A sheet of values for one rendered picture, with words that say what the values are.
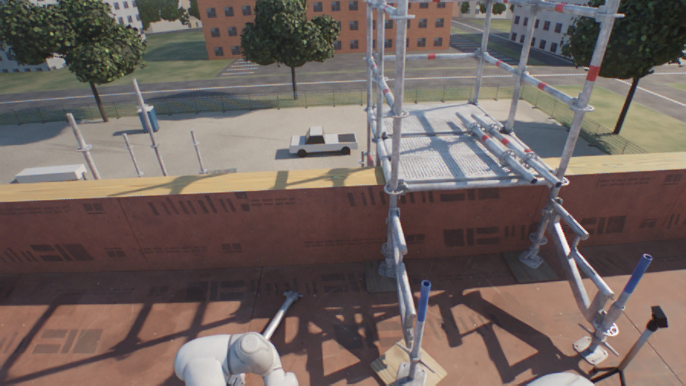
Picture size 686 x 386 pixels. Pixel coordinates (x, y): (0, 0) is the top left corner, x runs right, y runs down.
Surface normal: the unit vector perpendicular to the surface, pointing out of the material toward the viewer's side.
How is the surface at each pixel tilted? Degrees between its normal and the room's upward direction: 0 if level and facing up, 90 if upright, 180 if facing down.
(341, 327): 0
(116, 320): 0
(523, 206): 90
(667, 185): 90
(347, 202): 90
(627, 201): 90
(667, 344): 0
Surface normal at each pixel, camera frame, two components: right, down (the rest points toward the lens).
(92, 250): 0.04, 0.50
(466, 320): -0.04, -0.86
